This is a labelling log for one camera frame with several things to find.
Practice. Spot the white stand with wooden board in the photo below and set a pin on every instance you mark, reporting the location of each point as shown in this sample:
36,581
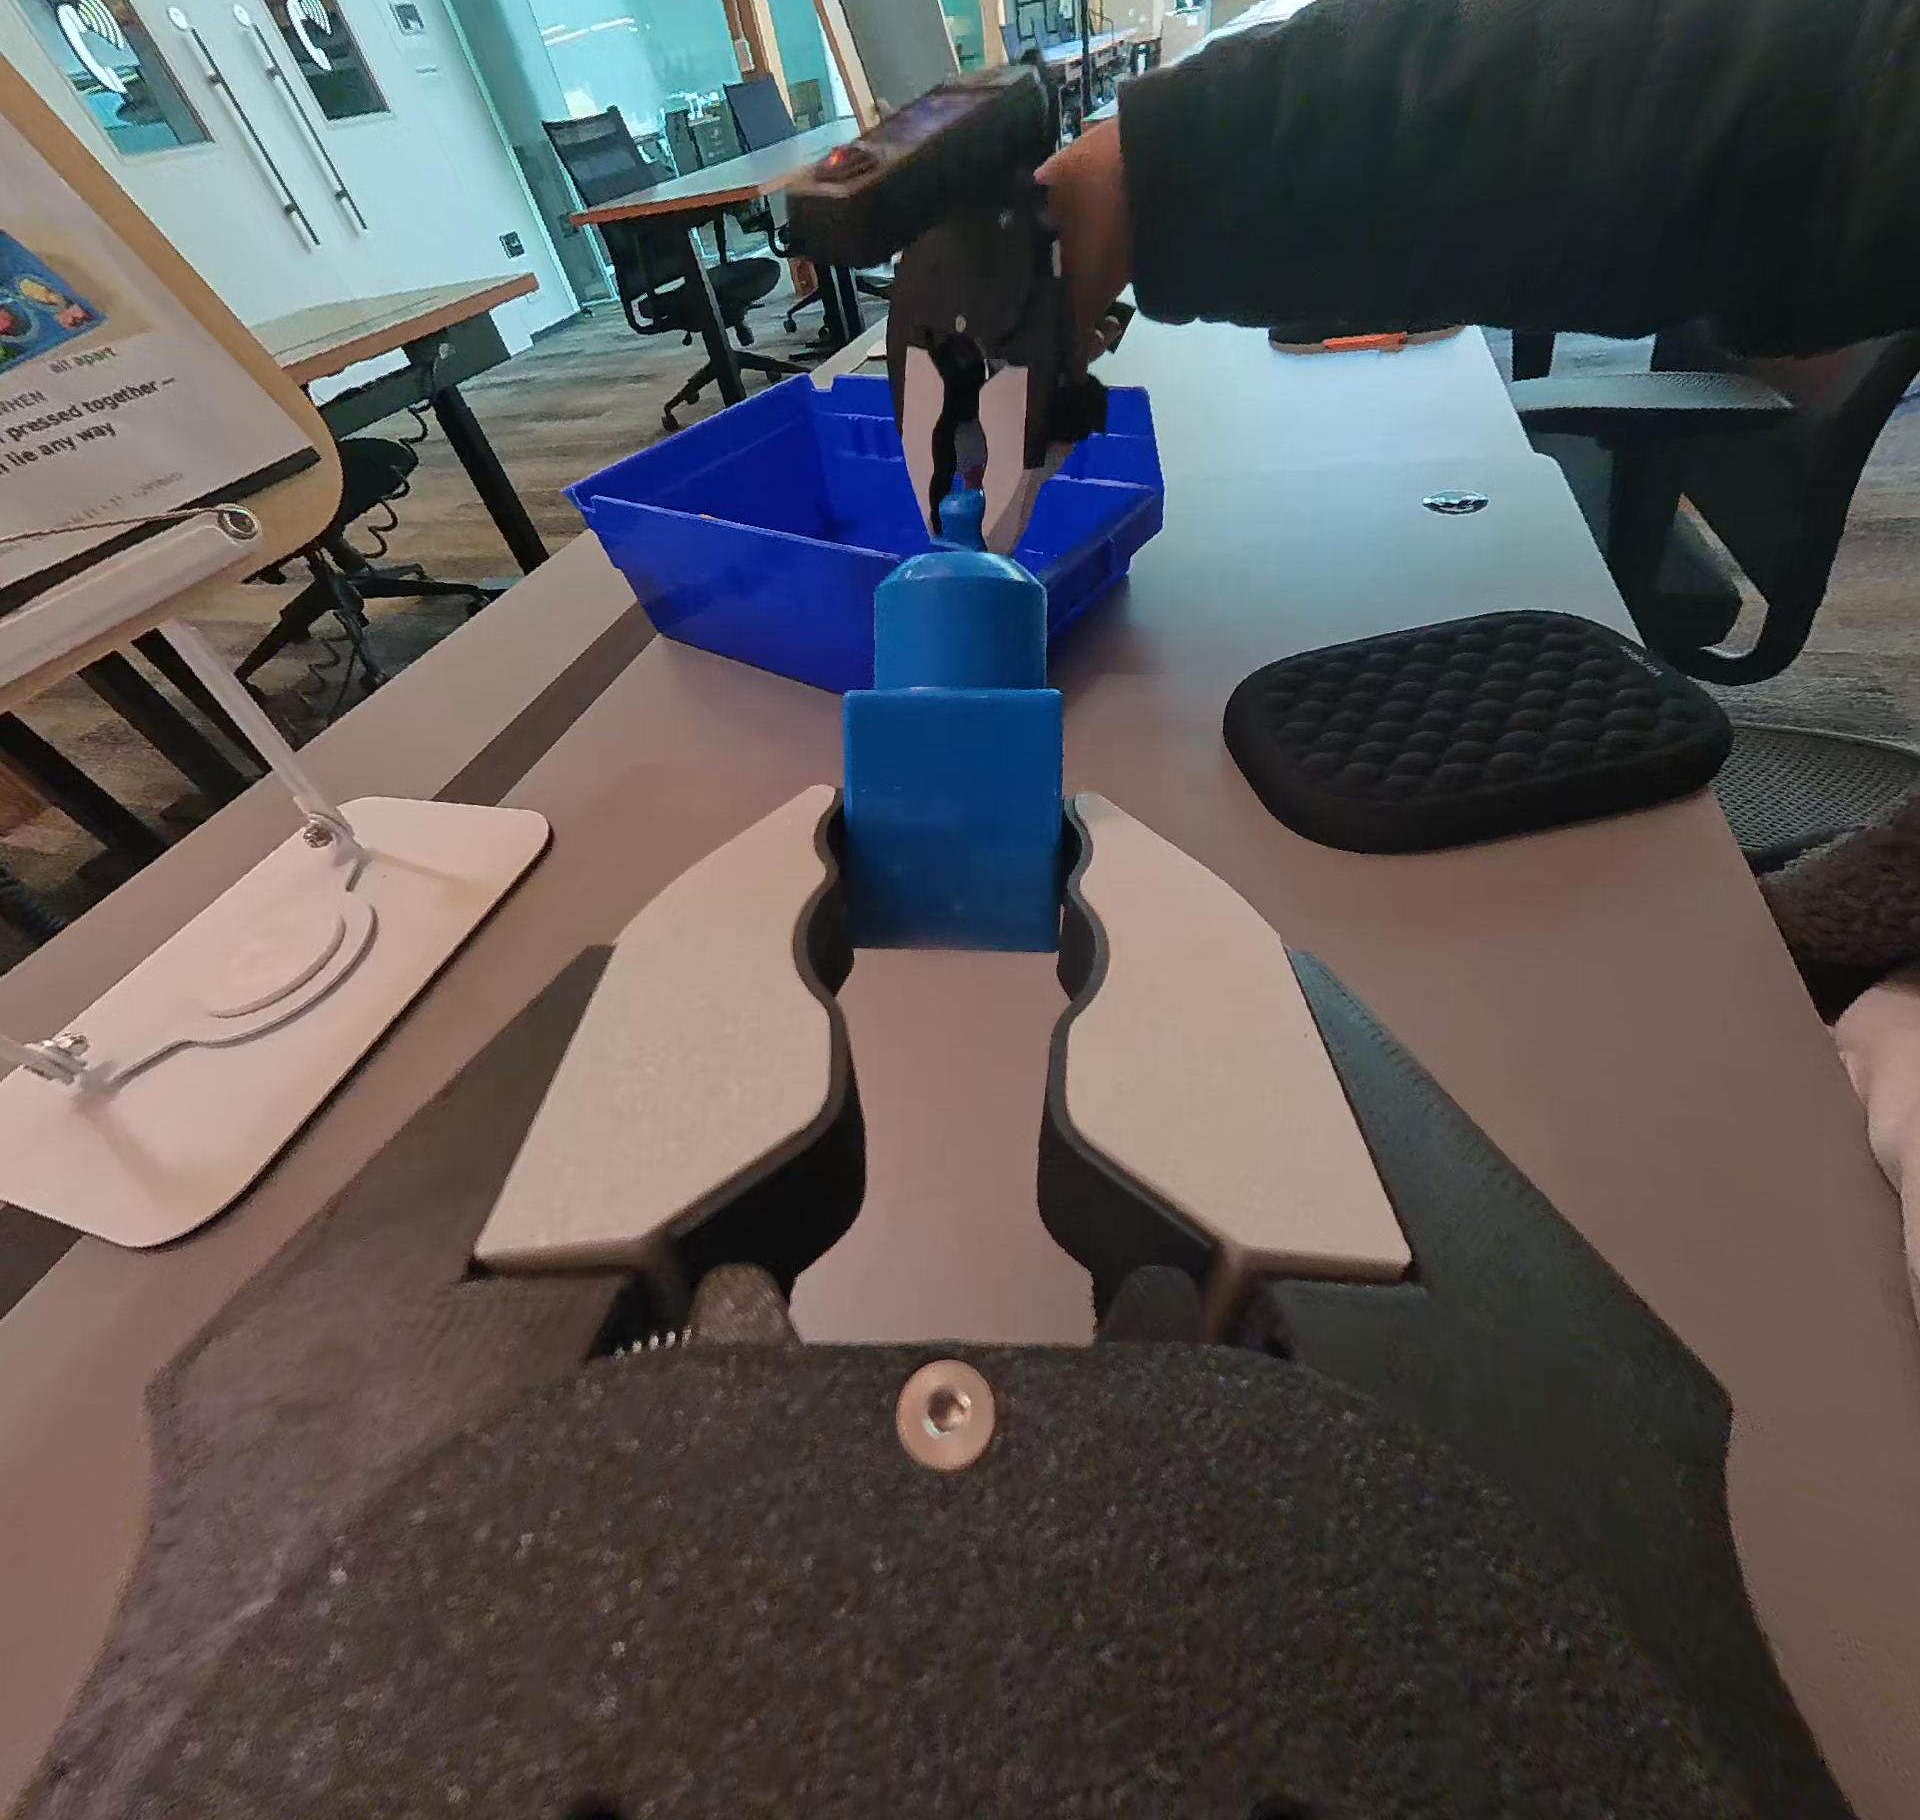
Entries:
302,950

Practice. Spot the blue plastic bin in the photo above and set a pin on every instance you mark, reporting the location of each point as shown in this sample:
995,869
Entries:
720,578

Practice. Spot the person's right hand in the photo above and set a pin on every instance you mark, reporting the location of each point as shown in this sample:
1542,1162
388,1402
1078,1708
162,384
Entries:
1089,231

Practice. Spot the black chair armrest pad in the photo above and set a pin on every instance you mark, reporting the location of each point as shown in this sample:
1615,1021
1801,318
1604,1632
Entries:
1440,336
1471,726

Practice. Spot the person's grey printed sweatshirt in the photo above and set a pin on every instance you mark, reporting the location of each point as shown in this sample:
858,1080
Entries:
1889,1131

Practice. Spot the blue one-stud block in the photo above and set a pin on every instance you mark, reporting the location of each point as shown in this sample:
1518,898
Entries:
964,525

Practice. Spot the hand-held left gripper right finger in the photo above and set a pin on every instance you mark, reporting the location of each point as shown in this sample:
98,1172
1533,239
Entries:
1212,1087

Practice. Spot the person's black fleece-lined jacket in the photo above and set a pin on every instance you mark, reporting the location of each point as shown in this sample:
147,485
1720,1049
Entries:
1850,904

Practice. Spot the small orange tool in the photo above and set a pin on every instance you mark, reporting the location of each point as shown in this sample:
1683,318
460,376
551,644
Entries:
1364,343

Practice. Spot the printed instruction sheet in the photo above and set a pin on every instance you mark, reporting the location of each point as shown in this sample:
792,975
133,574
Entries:
90,396

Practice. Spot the wooden-top office desk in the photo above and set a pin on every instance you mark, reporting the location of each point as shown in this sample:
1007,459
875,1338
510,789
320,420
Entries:
390,313
704,180

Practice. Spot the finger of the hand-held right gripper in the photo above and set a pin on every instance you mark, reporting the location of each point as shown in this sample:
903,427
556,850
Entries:
1016,441
929,411

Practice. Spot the phone icon wall sign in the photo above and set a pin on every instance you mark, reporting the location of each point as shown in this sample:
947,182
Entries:
98,37
314,31

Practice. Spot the black mesh office chair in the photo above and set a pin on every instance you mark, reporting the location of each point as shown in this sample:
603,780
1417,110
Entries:
1725,502

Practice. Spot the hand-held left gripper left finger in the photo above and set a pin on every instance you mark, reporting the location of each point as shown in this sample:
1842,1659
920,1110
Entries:
675,1087

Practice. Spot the round desk grommet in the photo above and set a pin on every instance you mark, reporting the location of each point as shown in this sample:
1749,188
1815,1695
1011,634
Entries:
1455,504

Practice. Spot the blue two-stud block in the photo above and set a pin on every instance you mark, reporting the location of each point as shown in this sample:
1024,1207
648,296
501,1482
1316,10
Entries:
951,815

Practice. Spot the grey mesh chair seat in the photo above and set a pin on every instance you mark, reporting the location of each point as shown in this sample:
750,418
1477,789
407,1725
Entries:
1815,785

